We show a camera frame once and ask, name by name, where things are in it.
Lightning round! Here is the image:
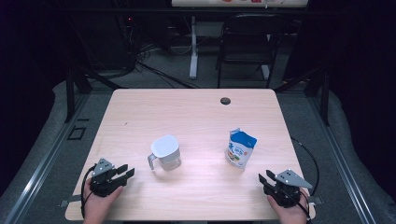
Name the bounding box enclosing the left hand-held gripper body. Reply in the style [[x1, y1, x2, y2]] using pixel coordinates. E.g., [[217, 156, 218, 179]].
[[89, 158, 126, 198]]

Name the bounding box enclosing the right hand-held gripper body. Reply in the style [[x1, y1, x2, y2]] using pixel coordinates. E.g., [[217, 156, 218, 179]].
[[266, 168, 313, 209]]

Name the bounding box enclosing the blue white milk carton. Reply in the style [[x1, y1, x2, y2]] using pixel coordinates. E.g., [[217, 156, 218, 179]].
[[224, 127, 259, 171]]

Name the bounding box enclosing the clear pitcher with white lid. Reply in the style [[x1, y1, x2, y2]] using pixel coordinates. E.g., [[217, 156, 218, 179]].
[[147, 134, 182, 172]]

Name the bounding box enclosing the person's right hand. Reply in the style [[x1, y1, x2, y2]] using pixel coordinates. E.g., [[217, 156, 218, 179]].
[[266, 190, 310, 224]]

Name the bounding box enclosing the person's left hand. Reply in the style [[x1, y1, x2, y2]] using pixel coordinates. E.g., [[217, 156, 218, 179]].
[[82, 178, 124, 224]]

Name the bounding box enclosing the black metal stand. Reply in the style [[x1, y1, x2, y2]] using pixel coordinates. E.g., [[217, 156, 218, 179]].
[[274, 66, 331, 127], [64, 60, 127, 123]]

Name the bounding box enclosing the black folding chair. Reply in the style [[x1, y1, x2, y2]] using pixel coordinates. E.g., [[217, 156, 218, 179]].
[[215, 12, 289, 89]]

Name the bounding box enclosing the white desk leg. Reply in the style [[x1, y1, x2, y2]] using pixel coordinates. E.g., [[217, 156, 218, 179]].
[[189, 15, 200, 80]]

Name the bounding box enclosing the left hand-held gripper cable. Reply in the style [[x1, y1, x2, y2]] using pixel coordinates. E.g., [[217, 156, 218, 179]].
[[80, 164, 97, 218]]

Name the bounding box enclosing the hand-held gripper cable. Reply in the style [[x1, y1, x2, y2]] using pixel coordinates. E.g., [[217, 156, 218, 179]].
[[295, 189, 314, 224], [80, 164, 97, 218]]

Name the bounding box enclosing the right hand-held gripper cable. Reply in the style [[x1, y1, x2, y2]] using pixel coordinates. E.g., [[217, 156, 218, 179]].
[[295, 189, 314, 224]]

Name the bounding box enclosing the black cable beside table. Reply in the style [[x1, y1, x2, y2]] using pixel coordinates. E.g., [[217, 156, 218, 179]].
[[290, 136, 320, 197]]

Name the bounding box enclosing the metal floor rail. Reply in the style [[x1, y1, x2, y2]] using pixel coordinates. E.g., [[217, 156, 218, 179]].
[[307, 94, 376, 224], [3, 92, 92, 224]]

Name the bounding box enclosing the black floor cable bundle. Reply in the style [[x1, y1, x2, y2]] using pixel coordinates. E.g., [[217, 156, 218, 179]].
[[118, 15, 200, 90]]

